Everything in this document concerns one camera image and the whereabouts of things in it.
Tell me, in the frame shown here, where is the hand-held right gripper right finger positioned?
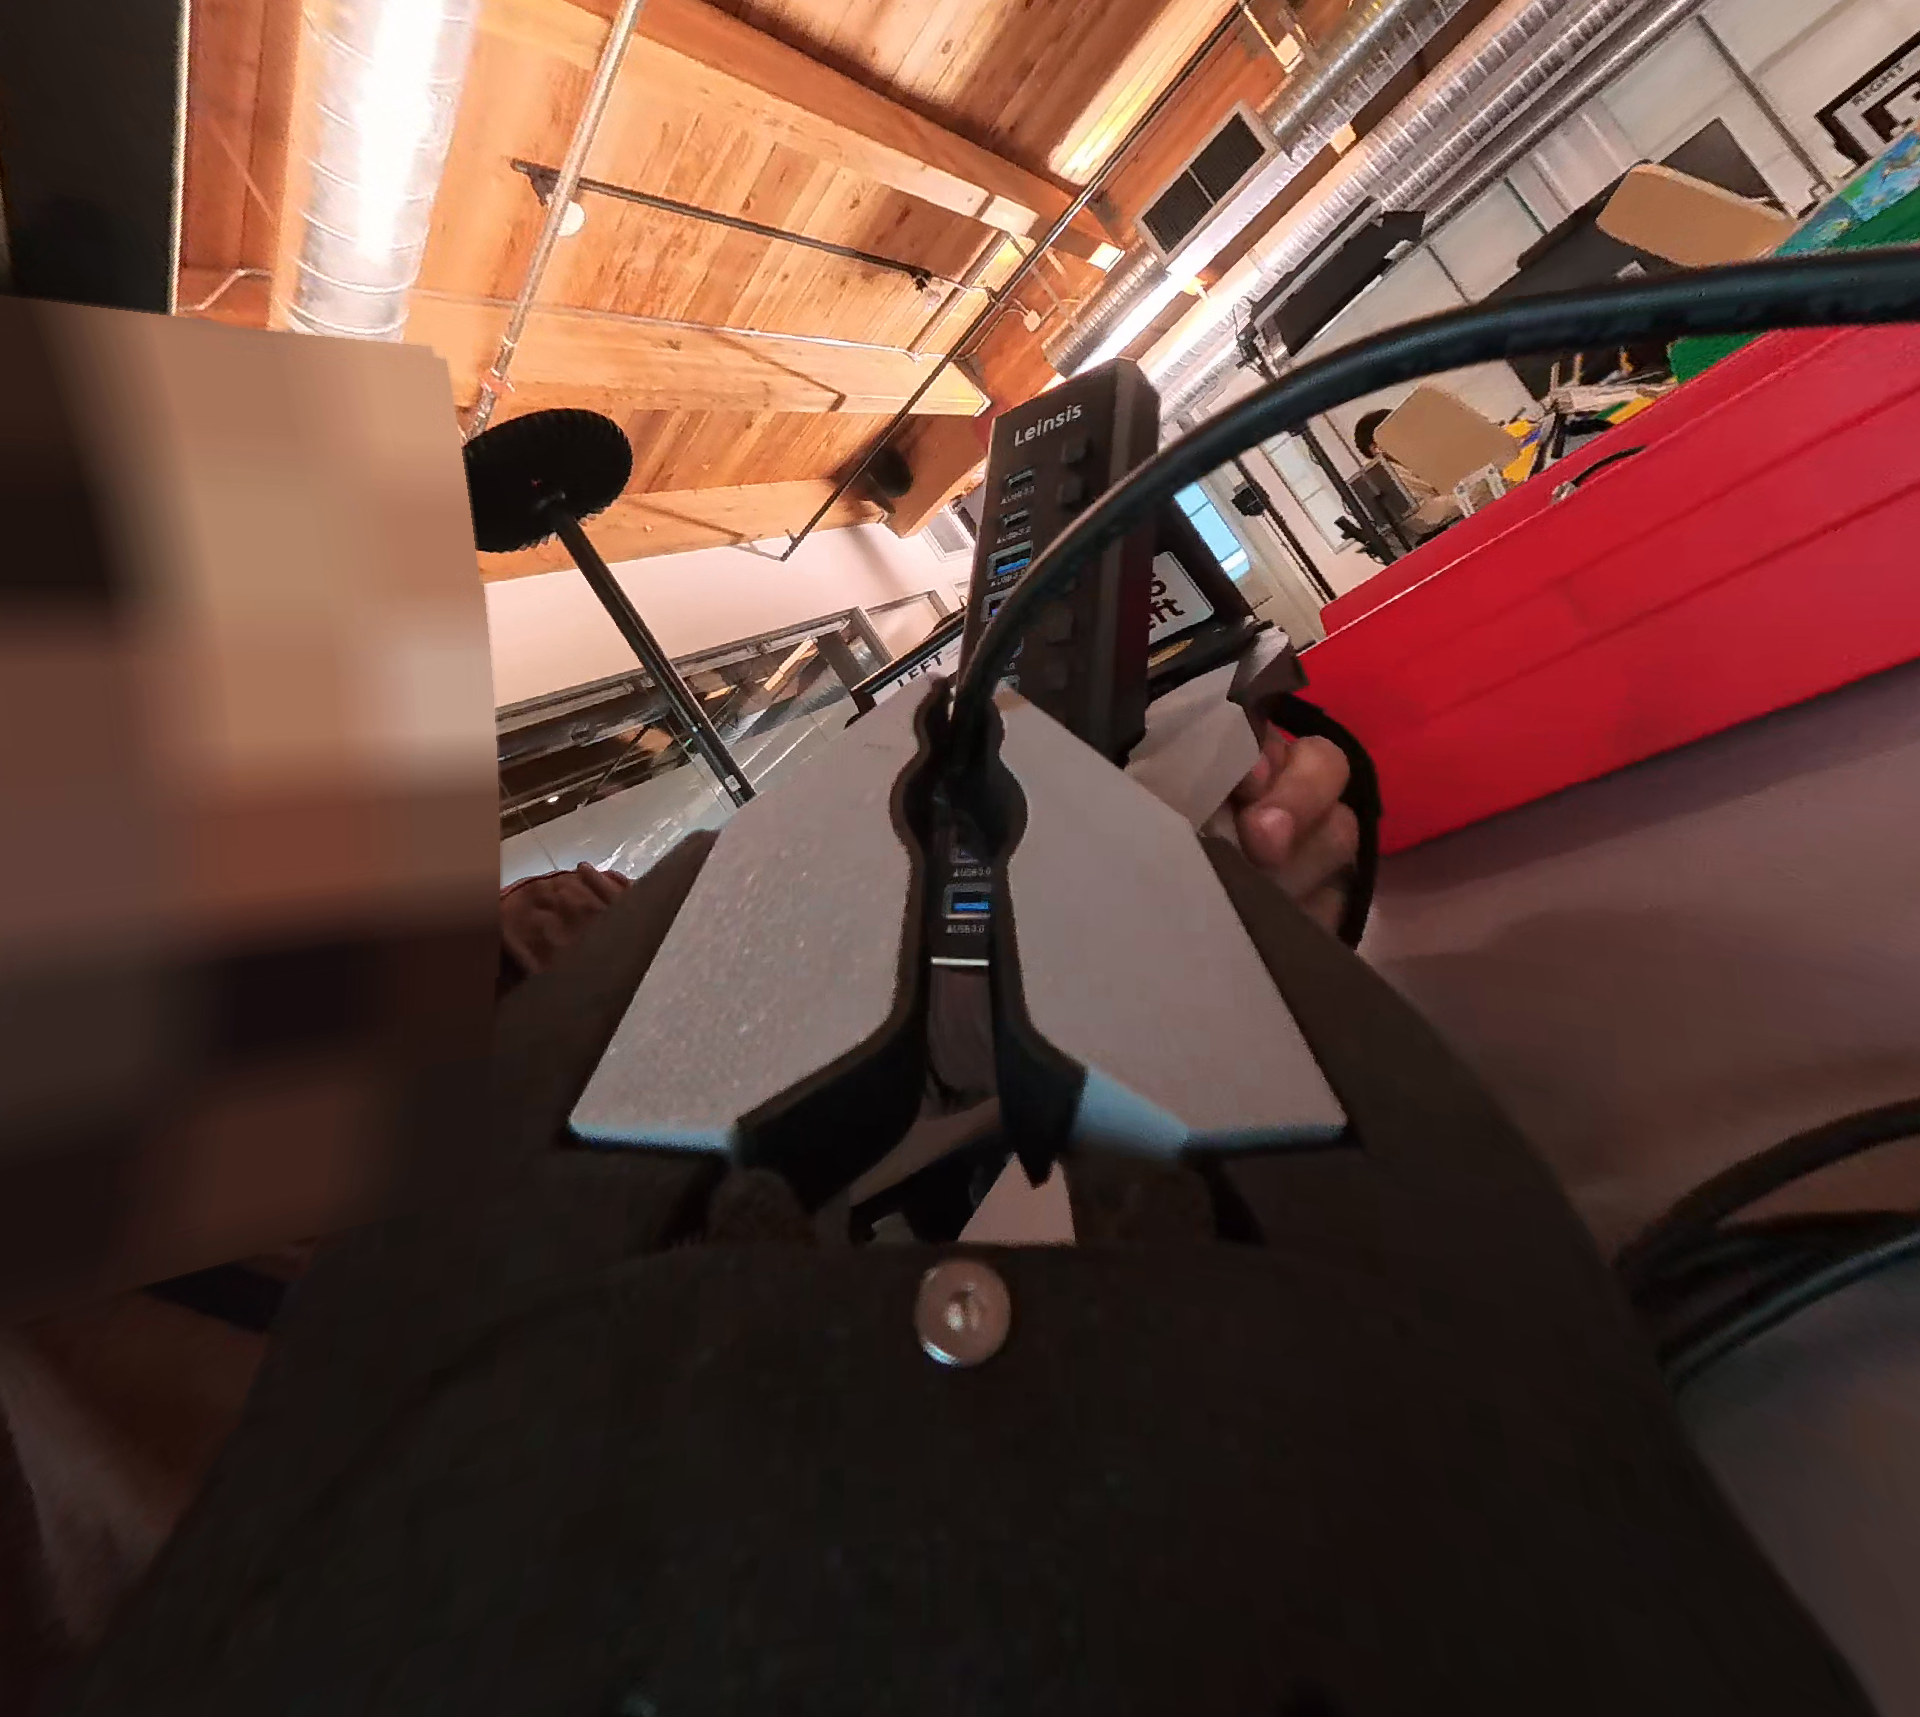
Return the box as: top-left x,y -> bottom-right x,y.
971,696 -> 1352,1186

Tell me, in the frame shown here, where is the thick black usb cable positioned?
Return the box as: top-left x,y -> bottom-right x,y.
959,244 -> 1920,788

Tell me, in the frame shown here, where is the black floor lamp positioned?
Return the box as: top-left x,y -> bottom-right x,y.
461,409 -> 759,806

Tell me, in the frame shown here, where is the thin black usb cable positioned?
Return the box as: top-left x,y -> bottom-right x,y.
1615,1098 -> 1920,1367

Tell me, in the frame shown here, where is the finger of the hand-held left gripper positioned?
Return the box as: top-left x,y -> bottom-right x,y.
1122,682 -> 1254,837

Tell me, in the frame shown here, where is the black usb hub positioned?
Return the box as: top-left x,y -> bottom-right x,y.
925,358 -> 1163,977

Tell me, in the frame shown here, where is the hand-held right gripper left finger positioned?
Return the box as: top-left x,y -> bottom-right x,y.
566,679 -> 954,1209

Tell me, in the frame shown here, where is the smooth silver air duct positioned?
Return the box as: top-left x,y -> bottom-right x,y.
282,0 -> 537,342

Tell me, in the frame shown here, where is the black softbox light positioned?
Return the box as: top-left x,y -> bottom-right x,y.
1248,208 -> 1428,354

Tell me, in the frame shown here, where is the red plastic bin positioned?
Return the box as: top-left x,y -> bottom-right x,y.
1296,322 -> 1920,856

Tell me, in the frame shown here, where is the person's left hand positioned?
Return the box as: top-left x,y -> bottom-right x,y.
1232,734 -> 1363,942

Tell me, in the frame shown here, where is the white vent grille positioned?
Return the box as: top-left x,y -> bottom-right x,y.
1136,105 -> 1280,257

